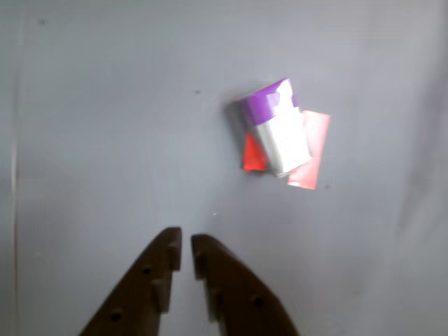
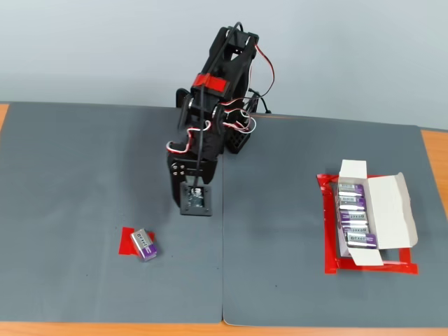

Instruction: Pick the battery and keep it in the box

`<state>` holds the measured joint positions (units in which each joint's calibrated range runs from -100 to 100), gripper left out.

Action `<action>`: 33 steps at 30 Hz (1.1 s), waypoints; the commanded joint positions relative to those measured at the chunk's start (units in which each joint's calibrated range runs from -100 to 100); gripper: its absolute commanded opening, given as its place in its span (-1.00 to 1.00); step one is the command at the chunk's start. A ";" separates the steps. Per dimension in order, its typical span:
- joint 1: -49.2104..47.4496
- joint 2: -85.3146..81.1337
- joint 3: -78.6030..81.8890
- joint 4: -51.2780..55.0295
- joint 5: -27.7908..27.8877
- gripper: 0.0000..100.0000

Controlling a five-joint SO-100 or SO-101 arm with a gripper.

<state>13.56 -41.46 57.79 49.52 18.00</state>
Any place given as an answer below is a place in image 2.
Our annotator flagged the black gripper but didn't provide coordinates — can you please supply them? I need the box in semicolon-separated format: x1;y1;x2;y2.
165;153;218;213

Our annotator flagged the purple silver Bexel battery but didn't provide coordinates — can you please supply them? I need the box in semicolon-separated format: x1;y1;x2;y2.
344;233;379;250
337;195;368;210
337;182;365;197
129;227;159;263
341;223;371;236
338;209;369;225

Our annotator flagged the black lattice robot base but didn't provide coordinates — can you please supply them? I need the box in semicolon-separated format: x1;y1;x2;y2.
223;90;262;155

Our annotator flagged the white cardboard box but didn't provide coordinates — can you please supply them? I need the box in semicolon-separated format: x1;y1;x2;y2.
336;159;419;267

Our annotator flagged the grey foam mat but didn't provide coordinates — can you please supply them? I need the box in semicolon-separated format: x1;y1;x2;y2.
222;113;448;327
0;101;225;325

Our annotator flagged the red tape band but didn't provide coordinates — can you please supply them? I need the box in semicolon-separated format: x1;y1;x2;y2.
193;72;228;95

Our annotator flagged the square black camera module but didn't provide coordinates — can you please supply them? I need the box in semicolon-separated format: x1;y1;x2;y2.
179;183;214;218

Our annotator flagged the red white black servo cable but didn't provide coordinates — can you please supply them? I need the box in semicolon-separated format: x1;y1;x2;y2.
166;120;213;155
223;41;277;109
223;104;258;134

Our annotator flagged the black power cable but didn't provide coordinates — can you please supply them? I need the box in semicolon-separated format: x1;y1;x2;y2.
250;89;273;115

